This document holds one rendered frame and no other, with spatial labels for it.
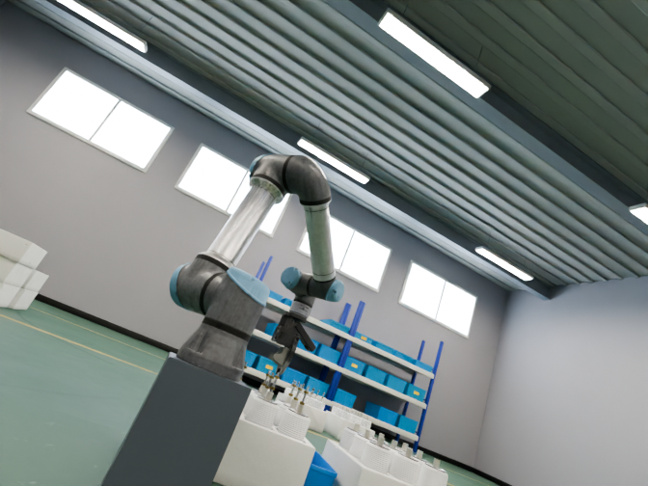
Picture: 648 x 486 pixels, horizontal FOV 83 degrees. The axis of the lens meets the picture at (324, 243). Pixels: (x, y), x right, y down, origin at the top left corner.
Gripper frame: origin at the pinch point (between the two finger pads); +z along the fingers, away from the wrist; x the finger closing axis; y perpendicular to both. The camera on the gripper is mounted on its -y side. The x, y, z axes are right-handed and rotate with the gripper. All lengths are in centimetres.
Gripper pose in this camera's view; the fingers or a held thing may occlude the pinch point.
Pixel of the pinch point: (281, 371)
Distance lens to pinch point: 136.1
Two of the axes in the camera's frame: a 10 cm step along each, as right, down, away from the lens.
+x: 3.8, -2.1, -9.0
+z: -3.6, 8.6, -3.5
